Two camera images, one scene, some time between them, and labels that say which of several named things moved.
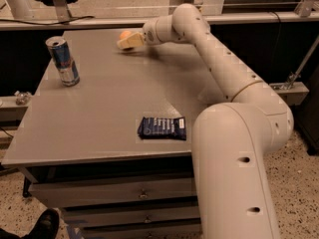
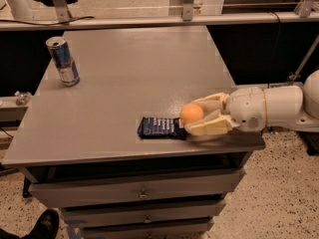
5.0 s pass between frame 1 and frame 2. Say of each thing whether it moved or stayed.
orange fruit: moved
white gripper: moved
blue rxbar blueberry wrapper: stayed
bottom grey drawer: stayed
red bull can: stayed
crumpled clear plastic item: stayed
